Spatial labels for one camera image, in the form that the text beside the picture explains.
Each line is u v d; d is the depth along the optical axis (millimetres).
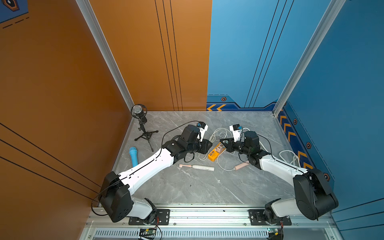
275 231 721
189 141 592
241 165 892
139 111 878
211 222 728
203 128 686
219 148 901
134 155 928
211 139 966
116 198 400
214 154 937
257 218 724
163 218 740
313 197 429
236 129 756
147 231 720
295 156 977
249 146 674
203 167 892
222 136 1027
